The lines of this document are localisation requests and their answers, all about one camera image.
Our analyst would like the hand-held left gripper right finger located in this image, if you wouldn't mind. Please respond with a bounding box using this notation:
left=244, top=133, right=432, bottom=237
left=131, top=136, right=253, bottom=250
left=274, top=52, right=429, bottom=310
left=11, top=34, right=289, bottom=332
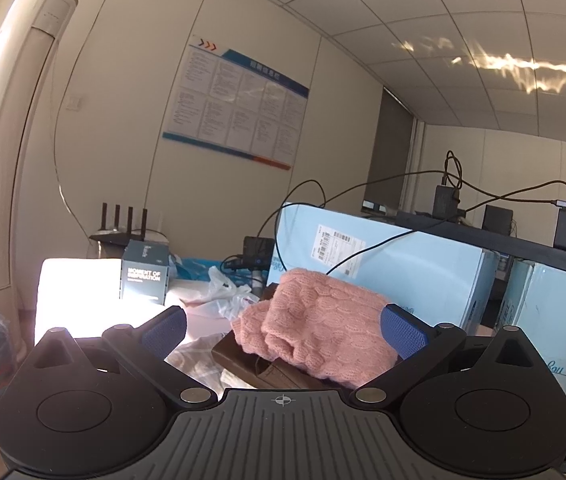
left=349, top=302, right=543, bottom=408

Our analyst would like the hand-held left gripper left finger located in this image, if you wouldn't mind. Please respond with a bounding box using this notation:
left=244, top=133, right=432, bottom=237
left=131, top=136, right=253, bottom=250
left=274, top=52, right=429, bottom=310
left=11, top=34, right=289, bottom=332
left=28, top=305, right=219, bottom=408

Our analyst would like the pink knitted sweater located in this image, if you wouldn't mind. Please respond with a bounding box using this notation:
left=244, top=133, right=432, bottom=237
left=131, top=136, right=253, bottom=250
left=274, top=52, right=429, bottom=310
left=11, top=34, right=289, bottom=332
left=230, top=267, right=399, bottom=391

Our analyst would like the small dark teal box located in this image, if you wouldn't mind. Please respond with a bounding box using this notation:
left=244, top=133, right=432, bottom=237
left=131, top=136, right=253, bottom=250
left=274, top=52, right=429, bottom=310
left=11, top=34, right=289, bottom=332
left=119, top=240, right=171, bottom=306

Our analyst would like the light blue box with label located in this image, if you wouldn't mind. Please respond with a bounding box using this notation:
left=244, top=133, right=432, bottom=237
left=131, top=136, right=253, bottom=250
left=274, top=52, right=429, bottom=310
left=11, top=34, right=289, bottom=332
left=268, top=202, right=496, bottom=336

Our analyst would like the white plastic bag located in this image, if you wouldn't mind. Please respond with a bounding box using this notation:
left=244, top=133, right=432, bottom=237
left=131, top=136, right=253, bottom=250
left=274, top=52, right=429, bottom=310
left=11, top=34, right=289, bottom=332
left=183, top=266, right=259, bottom=321

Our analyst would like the blue white plastic packet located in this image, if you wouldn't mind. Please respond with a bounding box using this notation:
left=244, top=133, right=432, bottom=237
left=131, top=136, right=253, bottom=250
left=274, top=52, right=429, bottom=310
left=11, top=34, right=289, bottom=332
left=170, top=255, right=224, bottom=281

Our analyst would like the black router with antennas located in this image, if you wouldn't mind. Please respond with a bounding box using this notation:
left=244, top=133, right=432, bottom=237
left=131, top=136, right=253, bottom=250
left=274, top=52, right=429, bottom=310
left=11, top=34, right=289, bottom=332
left=88, top=202, right=150, bottom=247

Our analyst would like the small black device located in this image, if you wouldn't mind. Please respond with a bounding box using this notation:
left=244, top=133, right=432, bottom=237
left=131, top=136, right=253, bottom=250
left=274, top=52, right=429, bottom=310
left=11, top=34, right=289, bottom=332
left=242, top=236, right=275, bottom=267

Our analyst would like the large light blue cardboard box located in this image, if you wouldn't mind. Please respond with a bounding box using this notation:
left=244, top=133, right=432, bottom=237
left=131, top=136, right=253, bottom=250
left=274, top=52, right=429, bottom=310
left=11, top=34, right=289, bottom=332
left=500, top=258, right=566, bottom=423

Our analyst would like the dark desk partition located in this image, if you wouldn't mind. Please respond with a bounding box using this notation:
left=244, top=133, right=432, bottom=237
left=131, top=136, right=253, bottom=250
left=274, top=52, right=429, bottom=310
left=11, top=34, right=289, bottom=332
left=395, top=210, right=566, bottom=281

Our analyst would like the black speaker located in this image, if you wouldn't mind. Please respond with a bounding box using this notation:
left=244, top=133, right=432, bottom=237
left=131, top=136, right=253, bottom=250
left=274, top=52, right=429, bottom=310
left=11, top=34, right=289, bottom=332
left=482, top=205, right=514, bottom=236

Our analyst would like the grey roller blind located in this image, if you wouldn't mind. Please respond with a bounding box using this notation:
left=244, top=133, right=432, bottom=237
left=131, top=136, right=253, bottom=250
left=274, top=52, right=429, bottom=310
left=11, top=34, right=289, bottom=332
left=368, top=87, right=416, bottom=211

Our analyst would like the white standing air conditioner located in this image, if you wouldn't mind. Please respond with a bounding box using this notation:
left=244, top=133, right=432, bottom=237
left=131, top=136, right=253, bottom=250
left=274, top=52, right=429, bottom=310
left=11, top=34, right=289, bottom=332
left=0, top=0, right=80, bottom=293

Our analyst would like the thin air conditioner cable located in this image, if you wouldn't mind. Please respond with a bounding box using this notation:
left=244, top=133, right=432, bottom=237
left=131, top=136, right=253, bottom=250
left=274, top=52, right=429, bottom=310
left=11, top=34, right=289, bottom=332
left=52, top=35, right=94, bottom=241

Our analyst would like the wall poster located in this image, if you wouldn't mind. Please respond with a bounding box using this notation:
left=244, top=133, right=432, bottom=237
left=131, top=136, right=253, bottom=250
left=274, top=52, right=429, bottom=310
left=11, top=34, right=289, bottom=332
left=162, top=35, right=310, bottom=171

